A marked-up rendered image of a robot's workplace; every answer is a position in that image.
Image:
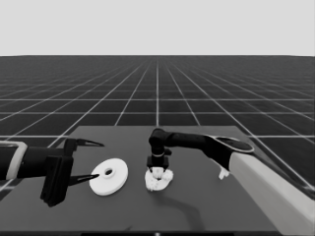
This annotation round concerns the small white T-shaped piece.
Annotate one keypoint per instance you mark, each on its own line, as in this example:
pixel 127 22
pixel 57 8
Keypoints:
pixel 223 174

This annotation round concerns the large thick white disc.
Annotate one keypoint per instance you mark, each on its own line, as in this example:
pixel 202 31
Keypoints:
pixel 113 185

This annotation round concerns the white round carrier with pins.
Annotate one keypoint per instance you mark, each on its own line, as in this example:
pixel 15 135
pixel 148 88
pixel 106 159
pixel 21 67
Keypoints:
pixel 165 186

